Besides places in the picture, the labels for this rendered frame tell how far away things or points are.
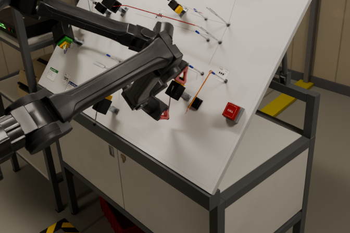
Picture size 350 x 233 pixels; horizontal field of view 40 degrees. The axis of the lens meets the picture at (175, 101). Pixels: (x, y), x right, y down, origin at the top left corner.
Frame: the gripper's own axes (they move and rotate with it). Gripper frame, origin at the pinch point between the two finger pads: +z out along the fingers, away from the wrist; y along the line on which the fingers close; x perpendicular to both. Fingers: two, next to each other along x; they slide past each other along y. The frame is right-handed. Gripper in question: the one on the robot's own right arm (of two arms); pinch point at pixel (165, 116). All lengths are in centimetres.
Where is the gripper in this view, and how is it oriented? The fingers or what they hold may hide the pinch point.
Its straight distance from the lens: 178.1
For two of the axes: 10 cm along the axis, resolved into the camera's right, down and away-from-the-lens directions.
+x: -6.1, 7.9, -0.3
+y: -6.2, -4.5, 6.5
